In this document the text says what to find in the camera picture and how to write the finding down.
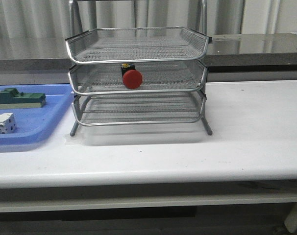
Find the red emergency stop button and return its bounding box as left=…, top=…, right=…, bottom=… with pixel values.
left=121, top=63, right=143, bottom=89

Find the blue plastic tray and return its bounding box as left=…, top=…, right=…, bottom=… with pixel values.
left=0, top=84, right=74, bottom=147

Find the dark background counter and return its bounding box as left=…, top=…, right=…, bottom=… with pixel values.
left=0, top=34, right=297, bottom=72

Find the green terminal block component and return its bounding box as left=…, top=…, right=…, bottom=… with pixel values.
left=0, top=88, right=46, bottom=110

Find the white circuit breaker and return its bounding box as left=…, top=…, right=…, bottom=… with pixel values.
left=0, top=113, right=17, bottom=134

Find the white table leg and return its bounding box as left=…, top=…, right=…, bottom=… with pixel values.
left=284, top=203, right=297, bottom=233

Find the silver rack frame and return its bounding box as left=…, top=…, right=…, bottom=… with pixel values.
left=69, top=0, right=212, bottom=136

